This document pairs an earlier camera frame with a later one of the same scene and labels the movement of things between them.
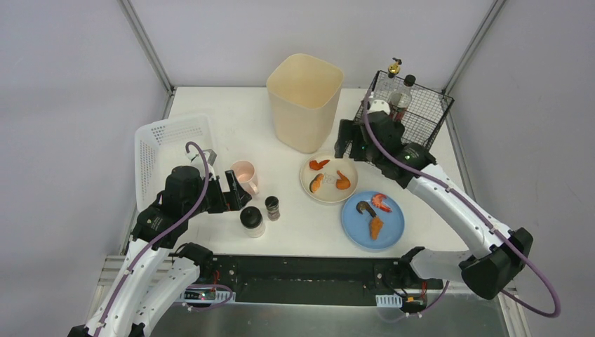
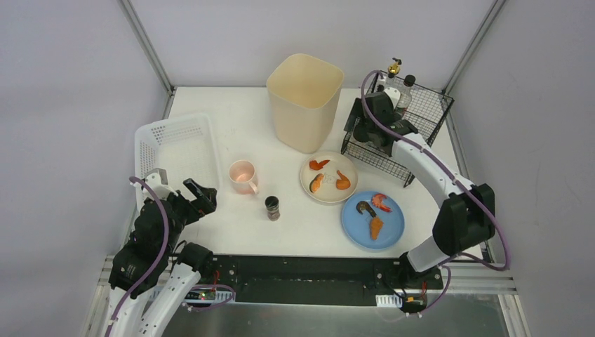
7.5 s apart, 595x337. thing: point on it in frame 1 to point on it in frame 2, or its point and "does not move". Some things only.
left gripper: (223, 194) to (189, 204)
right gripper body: (355, 141) to (365, 119)
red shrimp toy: (377, 199) does not move
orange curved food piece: (344, 182) does not move
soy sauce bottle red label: (400, 100) does not move
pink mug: (245, 173) does not move
